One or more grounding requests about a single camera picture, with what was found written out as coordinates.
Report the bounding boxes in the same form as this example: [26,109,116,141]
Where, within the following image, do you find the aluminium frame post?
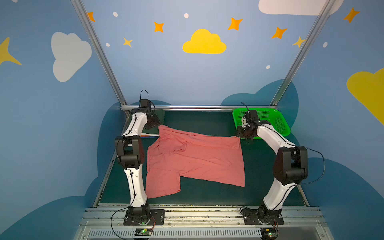
[270,0,336,108]
[71,0,126,105]

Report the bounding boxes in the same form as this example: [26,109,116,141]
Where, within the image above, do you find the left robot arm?
[115,99,160,224]

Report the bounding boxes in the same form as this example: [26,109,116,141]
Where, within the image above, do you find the green plastic basket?
[232,108,291,137]

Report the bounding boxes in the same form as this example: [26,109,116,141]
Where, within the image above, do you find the folded white t-shirt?
[141,133,160,138]

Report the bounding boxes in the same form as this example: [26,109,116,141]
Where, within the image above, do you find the right controller board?
[261,228,279,240]

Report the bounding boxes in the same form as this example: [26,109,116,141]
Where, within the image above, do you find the rear aluminium frame bar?
[121,105,278,112]

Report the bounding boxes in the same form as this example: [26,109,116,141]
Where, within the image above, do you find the left aluminium frame post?
[71,0,126,105]

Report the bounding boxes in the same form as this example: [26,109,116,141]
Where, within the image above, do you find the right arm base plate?
[239,208,285,226]

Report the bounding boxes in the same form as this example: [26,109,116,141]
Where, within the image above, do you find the controller board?
[135,229,153,237]
[261,228,279,240]

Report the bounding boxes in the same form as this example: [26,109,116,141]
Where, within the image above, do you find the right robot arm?
[237,110,309,224]

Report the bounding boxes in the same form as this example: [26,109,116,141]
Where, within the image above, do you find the pink red t-shirt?
[146,125,245,199]

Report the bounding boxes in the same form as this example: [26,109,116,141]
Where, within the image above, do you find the right aluminium frame post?
[270,0,336,108]

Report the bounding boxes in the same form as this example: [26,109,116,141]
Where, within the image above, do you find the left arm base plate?
[123,209,165,226]

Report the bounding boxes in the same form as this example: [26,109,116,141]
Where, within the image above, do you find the aluminium front rail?
[74,204,334,240]

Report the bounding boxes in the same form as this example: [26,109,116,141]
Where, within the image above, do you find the left controller board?
[135,229,153,237]

